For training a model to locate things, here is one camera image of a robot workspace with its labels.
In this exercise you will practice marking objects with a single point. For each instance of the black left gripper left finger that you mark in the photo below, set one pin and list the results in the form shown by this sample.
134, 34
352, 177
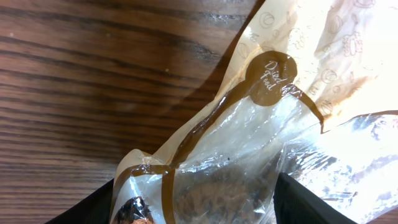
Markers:
94, 209

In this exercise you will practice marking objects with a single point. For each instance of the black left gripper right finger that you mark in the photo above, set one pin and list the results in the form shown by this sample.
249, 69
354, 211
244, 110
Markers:
295, 204

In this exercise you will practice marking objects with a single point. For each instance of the white brown snack packet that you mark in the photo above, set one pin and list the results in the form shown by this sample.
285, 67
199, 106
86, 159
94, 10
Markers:
311, 91

